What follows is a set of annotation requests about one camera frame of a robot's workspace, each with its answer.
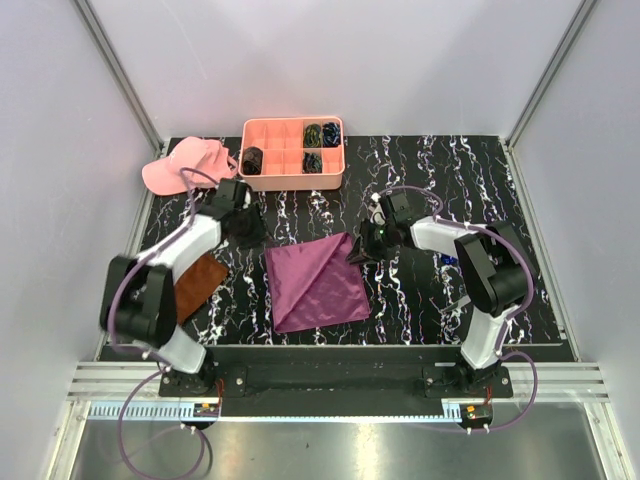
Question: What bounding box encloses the pink baseball cap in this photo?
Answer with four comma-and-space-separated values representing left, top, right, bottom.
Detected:
141, 136, 238, 196

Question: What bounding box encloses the pink divided organizer box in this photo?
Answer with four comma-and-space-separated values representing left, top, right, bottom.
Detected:
239, 116, 346, 192

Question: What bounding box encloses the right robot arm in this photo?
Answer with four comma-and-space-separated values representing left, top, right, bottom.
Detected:
347, 186, 535, 397

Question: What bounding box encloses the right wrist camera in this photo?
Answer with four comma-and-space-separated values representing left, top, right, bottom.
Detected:
368, 192, 415, 226

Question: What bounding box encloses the blue small object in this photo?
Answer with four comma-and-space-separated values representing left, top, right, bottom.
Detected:
440, 254, 458, 265

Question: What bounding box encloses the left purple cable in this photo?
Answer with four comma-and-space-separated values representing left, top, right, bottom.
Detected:
107, 167, 231, 479

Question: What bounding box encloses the silver knife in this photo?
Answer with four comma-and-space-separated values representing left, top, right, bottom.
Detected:
439, 295, 471, 314

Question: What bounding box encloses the dark rolled sock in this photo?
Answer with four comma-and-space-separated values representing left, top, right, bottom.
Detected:
242, 146, 264, 176

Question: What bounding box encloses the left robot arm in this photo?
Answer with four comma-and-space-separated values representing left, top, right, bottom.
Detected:
99, 179, 267, 396

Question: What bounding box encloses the brown cloth napkin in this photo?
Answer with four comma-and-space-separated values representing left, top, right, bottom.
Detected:
174, 253, 229, 326

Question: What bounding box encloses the purple cloth napkin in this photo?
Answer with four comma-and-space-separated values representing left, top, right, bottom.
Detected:
264, 232, 371, 334

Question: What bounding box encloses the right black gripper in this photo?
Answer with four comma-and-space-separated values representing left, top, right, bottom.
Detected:
345, 218, 396, 266

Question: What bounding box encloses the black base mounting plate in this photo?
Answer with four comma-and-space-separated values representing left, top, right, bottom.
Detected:
159, 346, 514, 420

